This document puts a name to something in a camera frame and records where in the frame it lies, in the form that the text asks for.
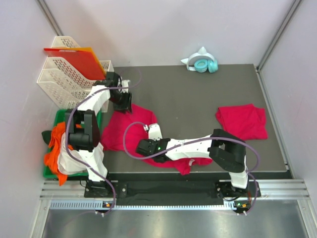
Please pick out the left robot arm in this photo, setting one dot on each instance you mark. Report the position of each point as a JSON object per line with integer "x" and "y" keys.
{"x": 82, "y": 135}

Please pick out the orange t shirt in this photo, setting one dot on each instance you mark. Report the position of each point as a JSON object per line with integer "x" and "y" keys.
{"x": 51, "y": 158}

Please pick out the teal cat ear headphones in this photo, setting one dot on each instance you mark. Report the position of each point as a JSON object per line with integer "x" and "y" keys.
{"x": 201, "y": 62}

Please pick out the dark green cloth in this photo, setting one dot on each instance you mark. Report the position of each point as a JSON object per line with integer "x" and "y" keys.
{"x": 46, "y": 136}

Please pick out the grey cable duct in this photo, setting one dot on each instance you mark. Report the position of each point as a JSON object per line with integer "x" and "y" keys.
{"x": 105, "y": 205}

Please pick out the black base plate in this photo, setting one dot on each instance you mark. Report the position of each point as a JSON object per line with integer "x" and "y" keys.
{"x": 208, "y": 192}

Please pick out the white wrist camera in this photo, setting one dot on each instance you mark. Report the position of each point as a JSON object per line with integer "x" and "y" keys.
{"x": 125, "y": 86}
{"x": 153, "y": 131}

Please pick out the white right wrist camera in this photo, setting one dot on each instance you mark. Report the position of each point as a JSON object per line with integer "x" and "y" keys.
{"x": 153, "y": 131}

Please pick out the red orange folder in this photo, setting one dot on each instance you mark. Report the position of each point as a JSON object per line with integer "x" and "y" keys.
{"x": 82, "y": 59}

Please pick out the white t shirt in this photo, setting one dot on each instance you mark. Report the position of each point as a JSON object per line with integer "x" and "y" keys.
{"x": 68, "y": 166}

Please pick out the pink t shirt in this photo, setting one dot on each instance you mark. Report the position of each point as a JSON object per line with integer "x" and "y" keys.
{"x": 112, "y": 138}
{"x": 246, "y": 122}

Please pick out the white file organizer rack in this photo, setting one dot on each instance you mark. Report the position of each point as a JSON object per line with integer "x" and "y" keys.
{"x": 61, "y": 80}

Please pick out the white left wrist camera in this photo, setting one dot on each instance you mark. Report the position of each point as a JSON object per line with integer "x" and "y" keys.
{"x": 125, "y": 86}

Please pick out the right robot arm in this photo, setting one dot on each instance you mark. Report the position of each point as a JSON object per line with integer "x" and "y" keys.
{"x": 221, "y": 147}

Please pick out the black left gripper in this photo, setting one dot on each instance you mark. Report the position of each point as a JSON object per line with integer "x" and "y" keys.
{"x": 126, "y": 105}

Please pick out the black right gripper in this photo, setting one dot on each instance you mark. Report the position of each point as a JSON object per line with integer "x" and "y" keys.
{"x": 157, "y": 142}

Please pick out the folded pink t shirt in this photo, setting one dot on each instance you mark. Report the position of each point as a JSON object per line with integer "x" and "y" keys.
{"x": 246, "y": 122}

